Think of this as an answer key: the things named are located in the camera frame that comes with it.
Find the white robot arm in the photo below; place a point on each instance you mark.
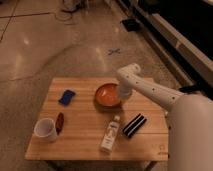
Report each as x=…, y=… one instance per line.
x=190, y=144

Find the black floor box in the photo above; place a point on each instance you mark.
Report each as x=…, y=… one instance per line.
x=131, y=25

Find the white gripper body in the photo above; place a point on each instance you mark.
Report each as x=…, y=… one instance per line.
x=124, y=91

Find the orange ceramic bowl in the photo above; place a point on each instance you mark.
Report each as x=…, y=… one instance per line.
x=106, y=96

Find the white plastic bottle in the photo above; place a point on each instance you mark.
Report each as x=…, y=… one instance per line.
x=110, y=134

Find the black white striped box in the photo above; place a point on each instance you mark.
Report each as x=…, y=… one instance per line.
x=132, y=127

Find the white mug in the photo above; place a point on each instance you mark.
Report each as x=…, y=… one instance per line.
x=46, y=130

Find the blue sponge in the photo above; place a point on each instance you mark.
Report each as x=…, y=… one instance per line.
x=66, y=97

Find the wooden folding table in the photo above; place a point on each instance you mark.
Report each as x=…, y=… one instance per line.
x=85, y=124

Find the red brown oval object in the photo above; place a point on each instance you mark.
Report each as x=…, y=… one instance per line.
x=59, y=122

